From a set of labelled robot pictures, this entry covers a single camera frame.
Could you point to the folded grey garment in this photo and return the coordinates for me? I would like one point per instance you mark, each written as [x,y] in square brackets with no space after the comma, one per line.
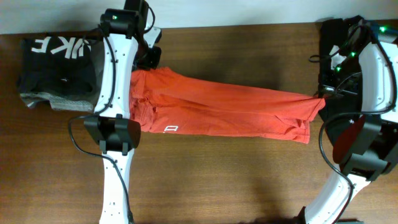
[80,103]

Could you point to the crumpled black garment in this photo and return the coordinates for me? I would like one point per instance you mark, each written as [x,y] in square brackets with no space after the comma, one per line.
[351,36]

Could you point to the red orange soccer t-shirt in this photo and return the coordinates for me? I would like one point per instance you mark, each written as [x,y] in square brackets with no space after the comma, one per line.
[163,101]

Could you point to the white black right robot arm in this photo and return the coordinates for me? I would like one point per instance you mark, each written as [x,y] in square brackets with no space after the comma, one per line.
[364,142]

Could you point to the folded black Nike shirt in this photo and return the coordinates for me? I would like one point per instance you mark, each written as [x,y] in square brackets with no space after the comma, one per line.
[57,65]

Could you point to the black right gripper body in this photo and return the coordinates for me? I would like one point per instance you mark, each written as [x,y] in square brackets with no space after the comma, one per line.
[343,79]

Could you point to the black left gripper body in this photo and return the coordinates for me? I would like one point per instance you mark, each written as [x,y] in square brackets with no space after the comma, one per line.
[146,56]

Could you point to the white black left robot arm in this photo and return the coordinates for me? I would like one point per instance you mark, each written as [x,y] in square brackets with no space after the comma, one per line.
[128,39]

